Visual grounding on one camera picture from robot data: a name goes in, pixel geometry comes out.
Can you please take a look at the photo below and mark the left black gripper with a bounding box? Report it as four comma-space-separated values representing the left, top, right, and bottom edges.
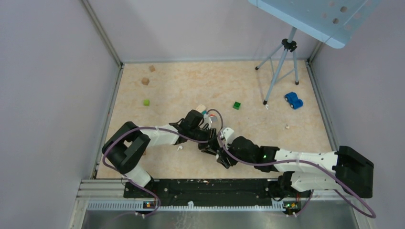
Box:
189, 126, 220, 156

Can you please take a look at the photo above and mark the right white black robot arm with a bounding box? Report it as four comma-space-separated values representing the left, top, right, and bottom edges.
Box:
214, 136, 374, 198

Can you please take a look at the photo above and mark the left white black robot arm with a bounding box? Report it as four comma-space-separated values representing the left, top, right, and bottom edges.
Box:
102, 110, 217, 197

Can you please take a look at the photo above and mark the beige rounded block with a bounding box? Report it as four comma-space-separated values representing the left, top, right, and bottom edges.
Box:
195, 104, 206, 113

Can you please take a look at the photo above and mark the dark green toy brick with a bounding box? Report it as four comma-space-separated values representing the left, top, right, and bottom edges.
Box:
233, 102, 241, 110

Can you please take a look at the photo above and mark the blue toy car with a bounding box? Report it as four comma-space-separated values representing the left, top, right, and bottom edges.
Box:
284, 92, 303, 109

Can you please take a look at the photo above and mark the near wooden cube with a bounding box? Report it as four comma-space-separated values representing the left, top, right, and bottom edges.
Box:
141, 77, 150, 85

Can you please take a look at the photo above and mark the wooden cube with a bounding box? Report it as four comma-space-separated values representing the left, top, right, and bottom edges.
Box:
141, 77, 150, 85
149, 65, 156, 72

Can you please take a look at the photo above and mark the grey tripod stand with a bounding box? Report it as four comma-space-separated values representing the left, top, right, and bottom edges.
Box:
255, 27, 299, 109

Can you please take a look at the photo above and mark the far wooden cube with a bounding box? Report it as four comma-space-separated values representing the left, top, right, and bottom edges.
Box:
149, 65, 156, 72

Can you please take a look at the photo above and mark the light blue perforated panel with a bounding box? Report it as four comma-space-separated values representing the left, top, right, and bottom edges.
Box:
249, 0, 380, 49

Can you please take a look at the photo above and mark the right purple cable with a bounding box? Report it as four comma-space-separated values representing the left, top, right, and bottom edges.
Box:
216, 133, 377, 219

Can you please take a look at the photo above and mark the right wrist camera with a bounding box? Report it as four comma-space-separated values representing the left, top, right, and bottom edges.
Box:
220, 127, 235, 144

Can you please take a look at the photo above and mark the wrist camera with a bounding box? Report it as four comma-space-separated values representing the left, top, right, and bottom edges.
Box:
203, 113, 218, 124
220, 127, 235, 144

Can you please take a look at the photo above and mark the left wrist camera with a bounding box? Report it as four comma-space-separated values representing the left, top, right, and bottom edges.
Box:
203, 113, 218, 124

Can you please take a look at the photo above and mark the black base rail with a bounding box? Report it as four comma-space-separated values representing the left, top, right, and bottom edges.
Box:
123, 178, 311, 207

